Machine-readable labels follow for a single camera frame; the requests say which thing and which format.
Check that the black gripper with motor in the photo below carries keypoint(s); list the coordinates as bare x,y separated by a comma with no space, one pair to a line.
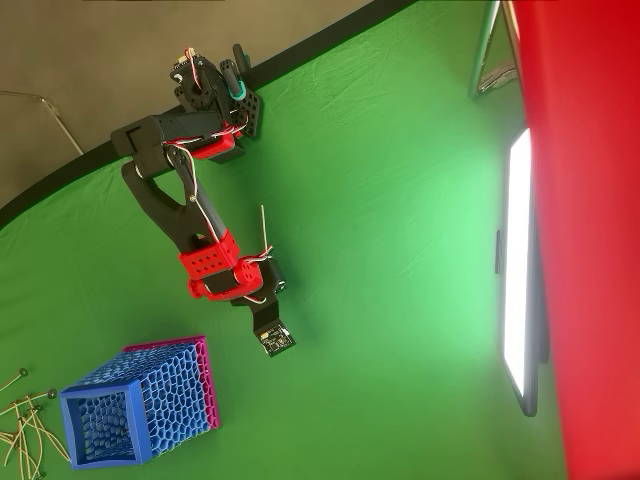
273,276

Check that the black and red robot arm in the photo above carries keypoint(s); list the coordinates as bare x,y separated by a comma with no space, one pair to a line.
165,200

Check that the blue and magenta mesh basket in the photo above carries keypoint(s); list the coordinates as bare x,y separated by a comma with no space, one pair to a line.
170,390

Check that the green mat with black rim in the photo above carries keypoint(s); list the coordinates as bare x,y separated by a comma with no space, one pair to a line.
375,250

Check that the black LED light panel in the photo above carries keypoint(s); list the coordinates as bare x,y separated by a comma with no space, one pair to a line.
517,250

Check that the chrome tube stand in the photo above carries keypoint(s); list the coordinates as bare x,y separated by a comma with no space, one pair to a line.
482,50

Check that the red blurred foreground object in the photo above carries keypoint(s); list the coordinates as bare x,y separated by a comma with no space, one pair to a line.
600,250

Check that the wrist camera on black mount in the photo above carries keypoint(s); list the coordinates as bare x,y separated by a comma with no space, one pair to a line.
275,340

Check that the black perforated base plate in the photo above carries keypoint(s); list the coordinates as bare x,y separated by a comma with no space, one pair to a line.
252,112

